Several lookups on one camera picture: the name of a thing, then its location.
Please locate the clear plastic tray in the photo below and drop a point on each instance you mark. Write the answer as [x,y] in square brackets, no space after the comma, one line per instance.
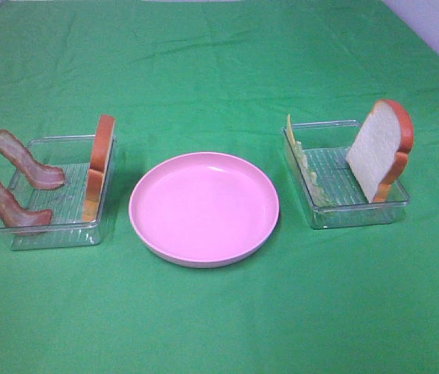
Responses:
[326,145]
[67,228]

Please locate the pink round plate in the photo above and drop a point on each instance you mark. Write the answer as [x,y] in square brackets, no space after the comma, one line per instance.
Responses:
[204,209]

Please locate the yellow cheese slice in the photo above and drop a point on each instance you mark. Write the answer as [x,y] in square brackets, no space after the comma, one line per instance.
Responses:
[289,132]

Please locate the green lettuce leaf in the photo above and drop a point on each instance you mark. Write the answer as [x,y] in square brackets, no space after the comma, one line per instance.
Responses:
[317,193]

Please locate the right clear plastic tray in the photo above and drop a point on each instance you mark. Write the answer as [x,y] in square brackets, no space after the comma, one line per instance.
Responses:
[326,145]

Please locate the bacon strip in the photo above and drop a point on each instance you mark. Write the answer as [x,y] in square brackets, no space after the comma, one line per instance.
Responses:
[40,176]
[13,215]

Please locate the left clear plastic tray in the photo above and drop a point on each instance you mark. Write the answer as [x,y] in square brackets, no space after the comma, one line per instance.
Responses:
[67,228]

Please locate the toast bread slice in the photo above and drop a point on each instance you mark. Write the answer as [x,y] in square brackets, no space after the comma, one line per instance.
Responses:
[381,149]
[98,168]

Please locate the green table cloth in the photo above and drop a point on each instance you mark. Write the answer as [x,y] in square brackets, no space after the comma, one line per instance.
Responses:
[221,76]

